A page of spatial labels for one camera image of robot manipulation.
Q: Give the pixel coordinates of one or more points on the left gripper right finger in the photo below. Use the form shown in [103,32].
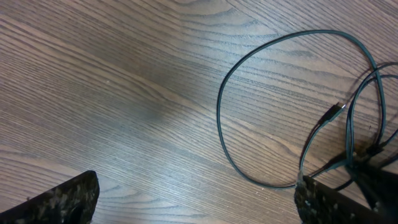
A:
[317,203]

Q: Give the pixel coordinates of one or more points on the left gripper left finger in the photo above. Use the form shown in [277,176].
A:
[72,202]

